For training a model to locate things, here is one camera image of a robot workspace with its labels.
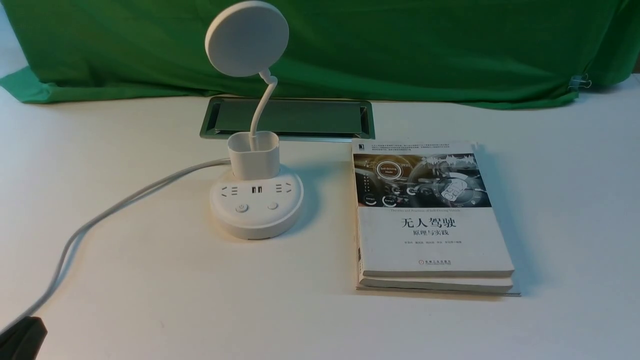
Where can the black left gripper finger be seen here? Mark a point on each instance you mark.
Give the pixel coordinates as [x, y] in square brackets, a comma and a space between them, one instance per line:
[23, 340]

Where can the white desk lamp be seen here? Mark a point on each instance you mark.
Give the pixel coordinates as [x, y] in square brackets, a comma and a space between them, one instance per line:
[258, 198]

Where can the white top book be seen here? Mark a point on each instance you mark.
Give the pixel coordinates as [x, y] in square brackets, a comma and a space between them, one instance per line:
[425, 225]

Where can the white book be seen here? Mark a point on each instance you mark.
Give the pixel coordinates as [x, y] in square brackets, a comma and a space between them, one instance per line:
[425, 225]
[440, 285]

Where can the white bottom book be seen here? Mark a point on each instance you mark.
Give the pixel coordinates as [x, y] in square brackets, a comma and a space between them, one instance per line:
[440, 285]

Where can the green backdrop cloth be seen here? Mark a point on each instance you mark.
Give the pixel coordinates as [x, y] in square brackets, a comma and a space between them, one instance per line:
[492, 54]

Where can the silver binder clip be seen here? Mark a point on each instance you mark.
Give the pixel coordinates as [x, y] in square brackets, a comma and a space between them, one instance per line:
[578, 82]

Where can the metal desk cable tray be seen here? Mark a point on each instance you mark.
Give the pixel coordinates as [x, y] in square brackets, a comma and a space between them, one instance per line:
[315, 120]

